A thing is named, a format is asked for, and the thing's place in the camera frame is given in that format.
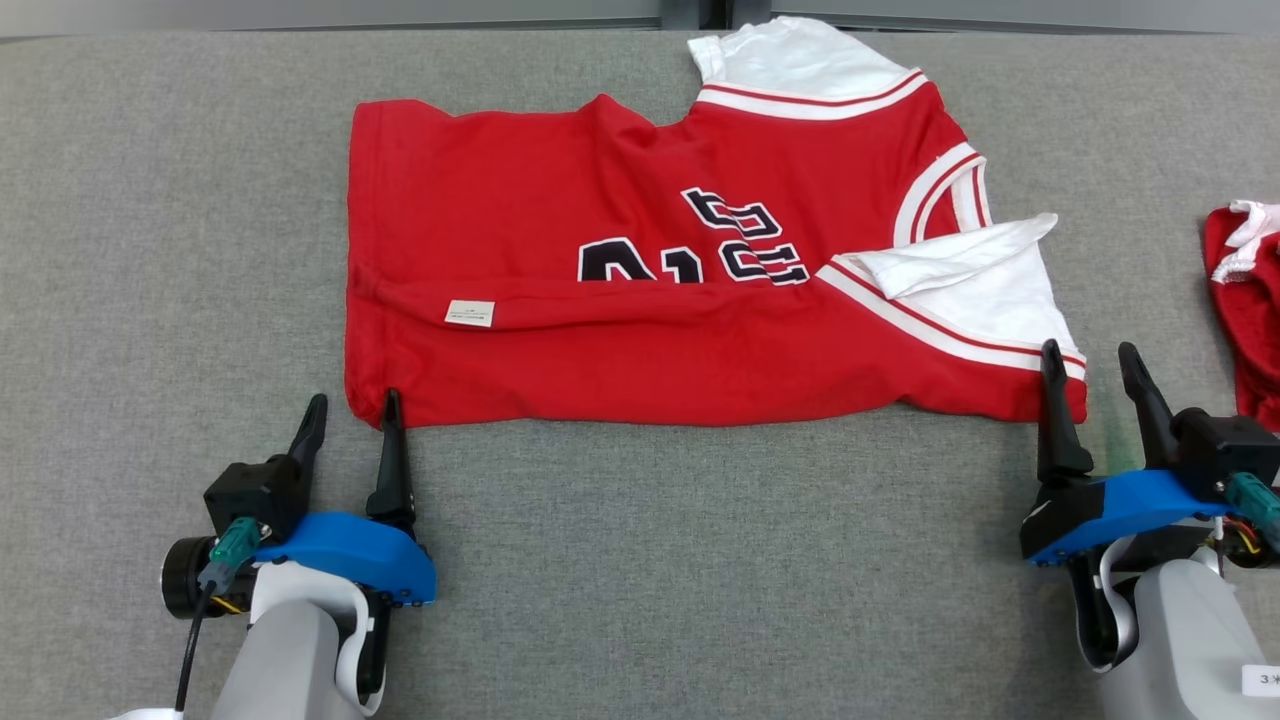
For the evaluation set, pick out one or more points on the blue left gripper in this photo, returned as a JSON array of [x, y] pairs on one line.
[[350, 550]]

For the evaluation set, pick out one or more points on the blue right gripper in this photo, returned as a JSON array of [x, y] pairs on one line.
[[1120, 510]]

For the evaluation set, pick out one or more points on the black wrist motor cylinder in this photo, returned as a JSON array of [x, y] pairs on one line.
[[1262, 555], [182, 578]]

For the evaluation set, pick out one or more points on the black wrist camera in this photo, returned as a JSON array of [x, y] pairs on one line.
[[1225, 445], [250, 490]]

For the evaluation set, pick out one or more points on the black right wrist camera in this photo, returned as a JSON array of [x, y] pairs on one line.
[[1225, 445]]

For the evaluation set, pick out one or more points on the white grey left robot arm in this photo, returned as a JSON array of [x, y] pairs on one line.
[[285, 660]]

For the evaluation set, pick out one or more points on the black left wrist motor cylinder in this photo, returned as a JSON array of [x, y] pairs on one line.
[[182, 578]]

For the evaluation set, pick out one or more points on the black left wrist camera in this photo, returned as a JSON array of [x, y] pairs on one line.
[[250, 490]]

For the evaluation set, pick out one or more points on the black right wrist motor cylinder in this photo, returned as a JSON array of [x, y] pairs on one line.
[[1262, 555]]

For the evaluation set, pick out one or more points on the red basketball jersey white sleeves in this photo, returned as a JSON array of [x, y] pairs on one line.
[[600, 350]]

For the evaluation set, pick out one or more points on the white printed sticker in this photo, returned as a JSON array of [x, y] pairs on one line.
[[1262, 680]]

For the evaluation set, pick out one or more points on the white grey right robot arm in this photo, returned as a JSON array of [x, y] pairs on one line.
[[1180, 640]]

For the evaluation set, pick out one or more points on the crumpled red white garment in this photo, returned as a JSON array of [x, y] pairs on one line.
[[1250, 320]]

